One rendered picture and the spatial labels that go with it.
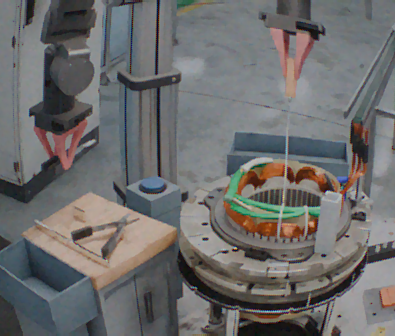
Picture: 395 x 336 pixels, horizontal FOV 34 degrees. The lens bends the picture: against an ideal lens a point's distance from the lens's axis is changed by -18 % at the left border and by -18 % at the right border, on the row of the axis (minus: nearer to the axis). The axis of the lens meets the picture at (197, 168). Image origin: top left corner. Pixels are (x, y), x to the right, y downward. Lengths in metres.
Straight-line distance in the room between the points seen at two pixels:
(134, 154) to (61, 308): 0.59
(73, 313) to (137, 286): 0.16
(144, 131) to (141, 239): 0.40
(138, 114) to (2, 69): 1.89
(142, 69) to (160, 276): 0.45
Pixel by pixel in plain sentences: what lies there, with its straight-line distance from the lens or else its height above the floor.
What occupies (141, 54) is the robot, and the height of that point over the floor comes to 1.23.
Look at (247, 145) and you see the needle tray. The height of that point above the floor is 1.04.
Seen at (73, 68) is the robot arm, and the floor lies 1.37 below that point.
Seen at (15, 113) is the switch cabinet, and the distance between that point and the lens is 3.30.
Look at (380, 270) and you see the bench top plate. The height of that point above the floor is 0.78.
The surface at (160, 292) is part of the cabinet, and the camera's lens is 1.22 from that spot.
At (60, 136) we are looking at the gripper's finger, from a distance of 1.05.
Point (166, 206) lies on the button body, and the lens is 1.34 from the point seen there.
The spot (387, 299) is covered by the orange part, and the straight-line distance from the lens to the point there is 1.44.
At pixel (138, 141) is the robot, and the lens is 1.51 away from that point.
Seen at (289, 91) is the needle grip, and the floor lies 1.30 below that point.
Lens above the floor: 1.66
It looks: 26 degrees down
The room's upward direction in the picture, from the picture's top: straight up
